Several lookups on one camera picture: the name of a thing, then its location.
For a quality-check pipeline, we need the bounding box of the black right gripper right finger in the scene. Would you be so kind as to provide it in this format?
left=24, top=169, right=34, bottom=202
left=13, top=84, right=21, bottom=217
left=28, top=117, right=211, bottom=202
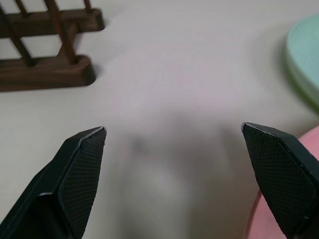
left=240, top=121, right=319, bottom=239

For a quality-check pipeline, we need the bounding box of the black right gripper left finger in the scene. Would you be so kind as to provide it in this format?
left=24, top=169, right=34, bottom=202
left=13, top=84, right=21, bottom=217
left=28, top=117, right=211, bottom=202
left=0, top=126, right=108, bottom=239

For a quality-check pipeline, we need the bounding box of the wooden dish rack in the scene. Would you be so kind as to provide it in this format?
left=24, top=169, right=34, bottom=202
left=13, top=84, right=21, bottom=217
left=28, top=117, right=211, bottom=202
left=0, top=0, right=106, bottom=93

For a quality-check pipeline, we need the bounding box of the red plate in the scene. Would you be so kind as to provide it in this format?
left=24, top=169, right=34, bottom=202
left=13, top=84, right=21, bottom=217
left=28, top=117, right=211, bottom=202
left=243, top=129, right=319, bottom=239

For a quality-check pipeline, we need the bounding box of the green plate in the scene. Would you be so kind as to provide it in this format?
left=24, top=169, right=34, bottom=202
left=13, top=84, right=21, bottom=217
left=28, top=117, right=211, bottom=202
left=286, top=13, right=319, bottom=116

